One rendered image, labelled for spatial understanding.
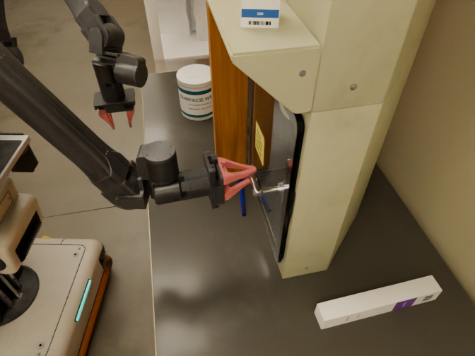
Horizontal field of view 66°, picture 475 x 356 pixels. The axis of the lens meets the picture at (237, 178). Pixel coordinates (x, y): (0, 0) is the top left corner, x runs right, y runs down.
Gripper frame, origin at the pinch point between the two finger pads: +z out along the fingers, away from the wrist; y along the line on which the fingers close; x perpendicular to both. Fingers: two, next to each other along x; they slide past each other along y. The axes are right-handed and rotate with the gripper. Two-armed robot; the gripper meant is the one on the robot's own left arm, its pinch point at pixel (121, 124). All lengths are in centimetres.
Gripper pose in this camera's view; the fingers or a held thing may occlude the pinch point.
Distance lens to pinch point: 107.1
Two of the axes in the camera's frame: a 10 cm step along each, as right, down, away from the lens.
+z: -0.1, 7.0, 7.2
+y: 9.8, -1.5, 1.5
